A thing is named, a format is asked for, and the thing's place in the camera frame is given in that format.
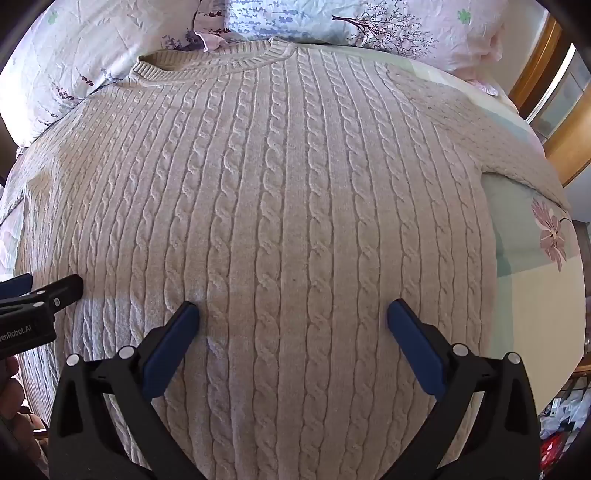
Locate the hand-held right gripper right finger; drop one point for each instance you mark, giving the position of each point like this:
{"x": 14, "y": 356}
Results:
{"x": 418, "y": 350}

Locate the floral pillow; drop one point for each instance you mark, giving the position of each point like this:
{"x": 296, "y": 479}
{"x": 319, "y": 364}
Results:
{"x": 92, "y": 60}
{"x": 369, "y": 27}

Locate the floral bed sheet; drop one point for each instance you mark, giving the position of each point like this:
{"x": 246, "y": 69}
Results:
{"x": 540, "y": 277}

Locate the clutter pile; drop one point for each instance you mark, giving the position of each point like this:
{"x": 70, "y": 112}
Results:
{"x": 565, "y": 415}

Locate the person's left hand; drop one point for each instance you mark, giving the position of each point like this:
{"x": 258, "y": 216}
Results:
{"x": 14, "y": 406}

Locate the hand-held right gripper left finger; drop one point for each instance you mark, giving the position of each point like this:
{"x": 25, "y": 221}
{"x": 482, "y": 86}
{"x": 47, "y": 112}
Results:
{"x": 168, "y": 350}

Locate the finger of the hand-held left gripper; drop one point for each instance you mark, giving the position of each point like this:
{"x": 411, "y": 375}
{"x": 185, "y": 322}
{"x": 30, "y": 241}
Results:
{"x": 60, "y": 288}

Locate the wooden cabinet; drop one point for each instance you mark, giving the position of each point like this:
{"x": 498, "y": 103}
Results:
{"x": 554, "y": 101}

